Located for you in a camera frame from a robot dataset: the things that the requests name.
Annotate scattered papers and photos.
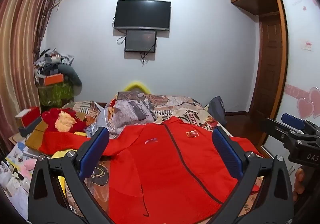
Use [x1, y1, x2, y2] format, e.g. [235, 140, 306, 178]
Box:
[0, 140, 40, 212]

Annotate pink plush toy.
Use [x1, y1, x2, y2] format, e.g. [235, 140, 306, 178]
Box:
[20, 159, 37, 177]

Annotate grey neck pillow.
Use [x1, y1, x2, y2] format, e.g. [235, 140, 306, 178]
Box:
[58, 64, 82, 87]

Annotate green patterned cloth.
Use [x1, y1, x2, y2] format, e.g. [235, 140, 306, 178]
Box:
[38, 82, 75, 107]

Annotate small black wall monitor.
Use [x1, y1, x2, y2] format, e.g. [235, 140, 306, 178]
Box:
[124, 30, 157, 53]

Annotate newspaper print duvet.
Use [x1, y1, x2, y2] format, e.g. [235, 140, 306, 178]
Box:
[62, 91, 265, 224]

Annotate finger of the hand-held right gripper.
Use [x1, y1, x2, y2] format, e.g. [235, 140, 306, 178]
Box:
[281, 113, 320, 137]
[261, 118, 304, 148]

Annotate grey checked pillow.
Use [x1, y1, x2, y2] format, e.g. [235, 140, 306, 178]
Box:
[86, 103, 120, 140]

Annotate brown cardboard box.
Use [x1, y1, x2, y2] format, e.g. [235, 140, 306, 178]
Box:
[25, 121, 50, 151]

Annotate red plush toy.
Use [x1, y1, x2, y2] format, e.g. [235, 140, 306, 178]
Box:
[41, 108, 88, 133]

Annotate dark grey box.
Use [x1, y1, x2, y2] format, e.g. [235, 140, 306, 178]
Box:
[18, 116, 43, 138]

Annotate person's right hand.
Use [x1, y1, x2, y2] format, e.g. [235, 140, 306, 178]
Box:
[292, 168, 304, 202]

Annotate yellow fuzzy headboard item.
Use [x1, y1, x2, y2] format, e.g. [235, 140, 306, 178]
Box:
[122, 80, 150, 93]

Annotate white wardrobe sliding door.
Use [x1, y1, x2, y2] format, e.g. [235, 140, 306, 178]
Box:
[260, 0, 320, 177]

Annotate pile of bags and packets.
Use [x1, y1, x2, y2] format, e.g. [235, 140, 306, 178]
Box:
[34, 48, 75, 82]

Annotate orange box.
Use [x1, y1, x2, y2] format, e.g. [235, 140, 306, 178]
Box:
[43, 74, 65, 86]

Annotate black wall television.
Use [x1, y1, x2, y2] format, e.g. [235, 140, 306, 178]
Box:
[113, 0, 172, 31]

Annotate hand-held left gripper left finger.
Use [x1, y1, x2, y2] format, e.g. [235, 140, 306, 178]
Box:
[27, 127, 115, 224]

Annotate red zip jacket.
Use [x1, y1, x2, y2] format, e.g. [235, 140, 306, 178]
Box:
[39, 116, 263, 224]

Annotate dark blue bag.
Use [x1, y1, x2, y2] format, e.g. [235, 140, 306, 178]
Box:
[207, 96, 228, 126]

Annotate striped brown curtain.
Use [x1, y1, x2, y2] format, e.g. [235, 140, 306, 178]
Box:
[0, 0, 63, 150]

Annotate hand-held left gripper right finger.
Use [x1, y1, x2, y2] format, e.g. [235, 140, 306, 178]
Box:
[209, 126, 295, 224]

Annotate yellow towel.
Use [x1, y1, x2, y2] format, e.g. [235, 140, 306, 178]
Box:
[51, 131, 88, 198]

